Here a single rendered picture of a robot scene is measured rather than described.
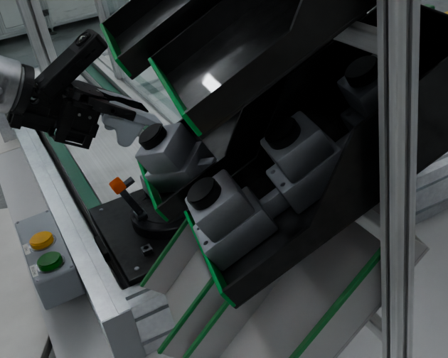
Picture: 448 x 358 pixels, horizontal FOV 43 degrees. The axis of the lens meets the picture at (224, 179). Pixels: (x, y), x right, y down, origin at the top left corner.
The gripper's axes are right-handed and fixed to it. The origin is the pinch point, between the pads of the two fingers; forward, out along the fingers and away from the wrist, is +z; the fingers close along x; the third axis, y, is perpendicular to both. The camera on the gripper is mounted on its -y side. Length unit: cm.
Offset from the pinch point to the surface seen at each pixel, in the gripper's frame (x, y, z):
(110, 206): -10.1, 21.0, 4.1
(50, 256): -1.8, 28.3, -6.6
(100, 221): -6.4, 22.7, 1.6
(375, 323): 50, 3, 6
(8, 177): -59, 39, -2
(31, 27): -105, 7, 2
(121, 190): 1.0, 13.3, -0.3
